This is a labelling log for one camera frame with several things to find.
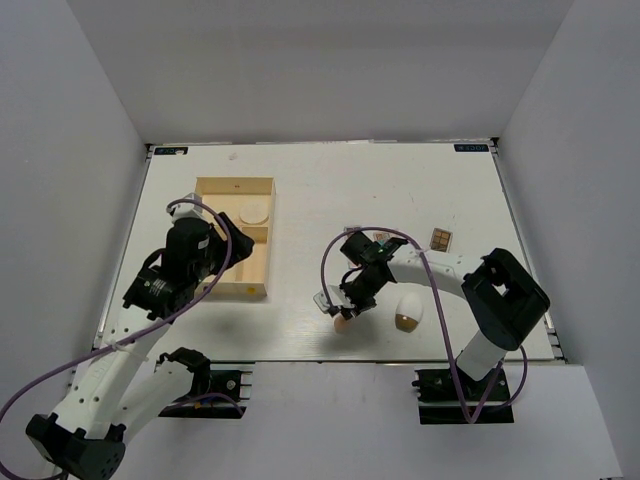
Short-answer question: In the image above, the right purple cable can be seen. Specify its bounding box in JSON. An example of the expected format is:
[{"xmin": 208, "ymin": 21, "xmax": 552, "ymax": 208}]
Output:
[{"xmin": 319, "ymin": 228, "xmax": 531, "ymax": 425}]

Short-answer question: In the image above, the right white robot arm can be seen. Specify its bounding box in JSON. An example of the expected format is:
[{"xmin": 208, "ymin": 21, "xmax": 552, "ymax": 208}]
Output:
[{"xmin": 324, "ymin": 231, "xmax": 550, "ymax": 399}]

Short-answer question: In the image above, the colourful square eyeshadow palette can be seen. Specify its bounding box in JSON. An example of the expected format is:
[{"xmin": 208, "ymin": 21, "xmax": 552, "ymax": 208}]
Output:
[{"xmin": 372, "ymin": 230, "xmax": 395, "ymax": 245}]

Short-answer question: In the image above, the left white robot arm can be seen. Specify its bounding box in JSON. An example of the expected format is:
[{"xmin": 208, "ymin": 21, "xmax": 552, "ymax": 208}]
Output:
[{"xmin": 26, "ymin": 213, "xmax": 254, "ymax": 479}]

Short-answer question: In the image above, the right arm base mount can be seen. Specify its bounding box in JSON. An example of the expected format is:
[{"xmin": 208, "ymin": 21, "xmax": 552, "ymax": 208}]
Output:
[{"xmin": 412, "ymin": 367, "xmax": 515, "ymax": 426}]

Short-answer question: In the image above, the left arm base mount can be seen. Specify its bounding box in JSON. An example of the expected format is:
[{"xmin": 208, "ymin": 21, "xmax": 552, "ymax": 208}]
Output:
[{"xmin": 159, "ymin": 362, "xmax": 254, "ymax": 420}]

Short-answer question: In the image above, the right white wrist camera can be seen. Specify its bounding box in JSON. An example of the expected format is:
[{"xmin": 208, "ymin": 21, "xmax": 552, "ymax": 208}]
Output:
[{"xmin": 313, "ymin": 285, "xmax": 352, "ymax": 316}]

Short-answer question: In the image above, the beige sponge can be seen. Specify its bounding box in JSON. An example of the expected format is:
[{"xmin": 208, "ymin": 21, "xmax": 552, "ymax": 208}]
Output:
[{"xmin": 333, "ymin": 313, "xmax": 351, "ymax": 334}]

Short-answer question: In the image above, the wooden compartment box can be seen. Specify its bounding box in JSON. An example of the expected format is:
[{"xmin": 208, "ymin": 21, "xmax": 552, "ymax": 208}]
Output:
[{"xmin": 189, "ymin": 175, "xmax": 279, "ymax": 302}]

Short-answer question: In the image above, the long brown eyeshadow palette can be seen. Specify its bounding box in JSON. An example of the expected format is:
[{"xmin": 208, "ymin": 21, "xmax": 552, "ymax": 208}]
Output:
[{"xmin": 344, "ymin": 225, "xmax": 361, "ymax": 235}]

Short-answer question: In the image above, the nude tan eyeshadow palette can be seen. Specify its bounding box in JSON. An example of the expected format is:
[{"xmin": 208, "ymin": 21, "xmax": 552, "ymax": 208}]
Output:
[{"xmin": 429, "ymin": 228, "xmax": 452, "ymax": 252}]

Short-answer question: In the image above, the round white powder puff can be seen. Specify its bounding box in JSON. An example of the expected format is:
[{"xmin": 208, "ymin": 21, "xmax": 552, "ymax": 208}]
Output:
[{"xmin": 239, "ymin": 202, "xmax": 270, "ymax": 225}]

